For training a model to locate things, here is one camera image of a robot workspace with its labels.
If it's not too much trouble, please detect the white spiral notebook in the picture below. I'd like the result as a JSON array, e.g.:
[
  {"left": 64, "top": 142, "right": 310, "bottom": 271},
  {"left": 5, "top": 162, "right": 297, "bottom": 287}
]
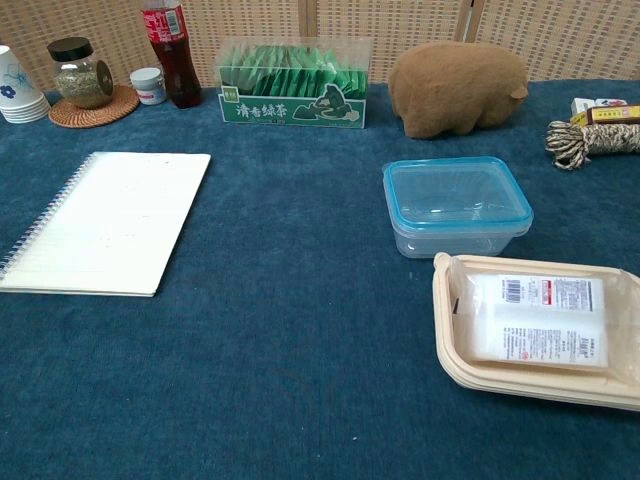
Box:
[{"left": 0, "top": 151, "right": 212, "bottom": 298}]

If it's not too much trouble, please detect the blue table cloth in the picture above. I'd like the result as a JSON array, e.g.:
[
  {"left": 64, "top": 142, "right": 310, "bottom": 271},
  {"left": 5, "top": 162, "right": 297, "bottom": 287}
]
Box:
[{"left": 0, "top": 77, "right": 640, "bottom": 480}]

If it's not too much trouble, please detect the clear container with blue lid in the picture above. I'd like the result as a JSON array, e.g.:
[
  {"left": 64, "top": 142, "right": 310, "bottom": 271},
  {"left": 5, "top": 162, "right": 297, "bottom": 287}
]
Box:
[{"left": 382, "top": 156, "right": 535, "bottom": 260}]

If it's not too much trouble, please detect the clear green tea bag box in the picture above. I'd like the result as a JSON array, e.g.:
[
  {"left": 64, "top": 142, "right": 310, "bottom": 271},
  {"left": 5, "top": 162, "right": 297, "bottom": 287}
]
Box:
[{"left": 215, "top": 36, "right": 373, "bottom": 130}]

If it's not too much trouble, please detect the beige food tray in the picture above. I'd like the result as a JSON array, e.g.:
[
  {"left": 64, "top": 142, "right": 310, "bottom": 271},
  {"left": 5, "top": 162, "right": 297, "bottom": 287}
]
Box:
[{"left": 432, "top": 251, "right": 640, "bottom": 413}]

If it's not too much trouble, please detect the brown plush animal toy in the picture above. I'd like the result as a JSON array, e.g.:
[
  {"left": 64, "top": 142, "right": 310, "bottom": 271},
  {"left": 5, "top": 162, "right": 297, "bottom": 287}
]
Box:
[{"left": 388, "top": 41, "right": 530, "bottom": 138}]

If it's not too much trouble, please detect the woven folding screen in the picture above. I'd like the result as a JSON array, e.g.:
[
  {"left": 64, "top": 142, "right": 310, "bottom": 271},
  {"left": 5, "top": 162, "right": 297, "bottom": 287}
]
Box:
[{"left": 0, "top": 0, "right": 640, "bottom": 94}]

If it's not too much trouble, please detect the small white cream jar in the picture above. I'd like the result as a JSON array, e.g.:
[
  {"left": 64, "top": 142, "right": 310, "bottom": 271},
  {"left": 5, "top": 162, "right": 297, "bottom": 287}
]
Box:
[{"left": 129, "top": 67, "right": 167, "bottom": 106}]

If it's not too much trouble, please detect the cola bottle with red label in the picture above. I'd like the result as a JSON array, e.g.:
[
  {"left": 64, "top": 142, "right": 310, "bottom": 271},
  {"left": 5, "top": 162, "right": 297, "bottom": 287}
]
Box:
[{"left": 140, "top": 0, "right": 204, "bottom": 110}]

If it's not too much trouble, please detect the white packaged sponge block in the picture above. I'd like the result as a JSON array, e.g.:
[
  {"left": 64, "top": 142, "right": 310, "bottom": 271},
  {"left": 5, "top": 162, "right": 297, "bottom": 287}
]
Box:
[{"left": 460, "top": 272, "right": 610, "bottom": 373}]

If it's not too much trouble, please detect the round woven rattan coaster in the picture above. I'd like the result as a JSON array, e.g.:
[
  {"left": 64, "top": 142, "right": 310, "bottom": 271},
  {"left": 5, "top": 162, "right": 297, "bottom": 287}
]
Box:
[{"left": 48, "top": 84, "right": 141, "bottom": 129}]

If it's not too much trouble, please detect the glass jar with black lid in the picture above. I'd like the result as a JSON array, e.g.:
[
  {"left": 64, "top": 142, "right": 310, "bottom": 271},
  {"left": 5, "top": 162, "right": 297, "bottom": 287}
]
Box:
[{"left": 46, "top": 38, "right": 114, "bottom": 110}]

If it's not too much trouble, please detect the small white box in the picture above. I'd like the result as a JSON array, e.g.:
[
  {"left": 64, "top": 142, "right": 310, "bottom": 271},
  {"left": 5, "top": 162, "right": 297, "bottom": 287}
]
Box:
[{"left": 571, "top": 97, "right": 629, "bottom": 117}]

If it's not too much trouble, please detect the yellow and brown small box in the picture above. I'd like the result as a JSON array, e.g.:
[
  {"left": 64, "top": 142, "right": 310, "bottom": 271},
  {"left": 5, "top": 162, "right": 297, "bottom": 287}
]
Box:
[{"left": 570, "top": 104, "right": 640, "bottom": 127}]

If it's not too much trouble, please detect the stack of white paper cups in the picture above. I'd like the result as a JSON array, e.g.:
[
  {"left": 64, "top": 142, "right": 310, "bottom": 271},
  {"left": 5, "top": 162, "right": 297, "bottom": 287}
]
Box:
[{"left": 0, "top": 44, "right": 52, "bottom": 125}]

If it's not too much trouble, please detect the bundle of twisted rope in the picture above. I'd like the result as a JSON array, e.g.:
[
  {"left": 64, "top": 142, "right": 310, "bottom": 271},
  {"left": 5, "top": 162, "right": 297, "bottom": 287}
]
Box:
[{"left": 544, "top": 119, "right": 640, "bottom": 171}]

